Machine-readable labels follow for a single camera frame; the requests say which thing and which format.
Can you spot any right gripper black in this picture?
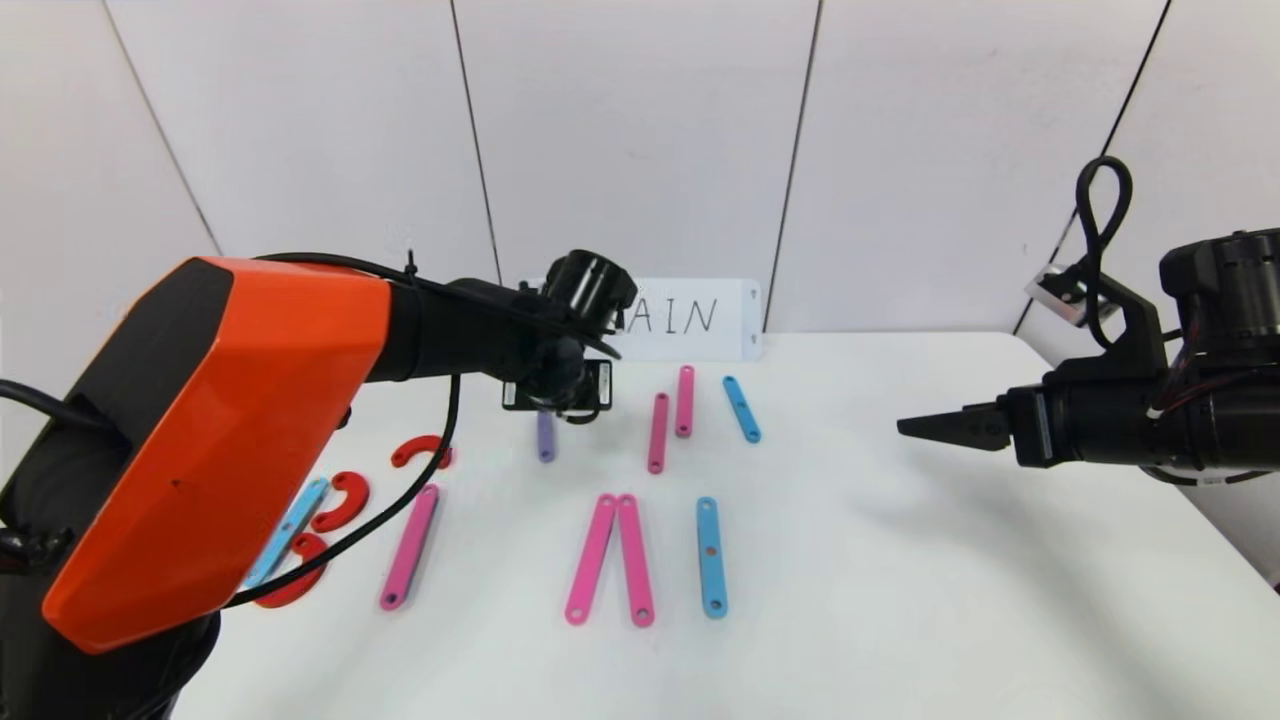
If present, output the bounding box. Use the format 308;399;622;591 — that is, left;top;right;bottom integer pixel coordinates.
896;384;1159;469

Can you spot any long pink bar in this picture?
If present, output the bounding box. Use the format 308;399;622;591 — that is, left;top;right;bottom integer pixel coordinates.
379;484;441;611
617;494;657;628
565;493;618;626
647;393;671;475

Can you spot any small red arc piece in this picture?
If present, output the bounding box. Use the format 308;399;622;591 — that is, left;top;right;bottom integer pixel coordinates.
390;435;453;471

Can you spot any white sign reading BRAIN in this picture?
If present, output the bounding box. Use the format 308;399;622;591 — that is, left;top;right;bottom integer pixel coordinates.
615;279;763;363

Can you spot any short blue bar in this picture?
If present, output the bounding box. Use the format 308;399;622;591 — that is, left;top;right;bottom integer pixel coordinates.
722;376;762;444

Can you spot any long blue bar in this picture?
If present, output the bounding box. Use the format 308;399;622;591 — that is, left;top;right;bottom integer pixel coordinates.
248;477;331;588
696;496;729;618

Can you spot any large red arc piece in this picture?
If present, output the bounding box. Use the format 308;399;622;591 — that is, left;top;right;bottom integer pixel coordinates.
310;471;371;533
255;533;329;609

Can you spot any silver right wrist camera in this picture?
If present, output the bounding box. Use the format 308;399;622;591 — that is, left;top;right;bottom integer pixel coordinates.
1025;262;1096;326

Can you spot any black right camera bracket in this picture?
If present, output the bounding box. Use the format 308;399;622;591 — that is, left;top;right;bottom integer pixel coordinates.
1045;265;1171;386

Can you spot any black right arm cable loop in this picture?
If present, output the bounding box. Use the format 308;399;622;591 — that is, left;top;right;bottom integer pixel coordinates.
1076;157;1134;349

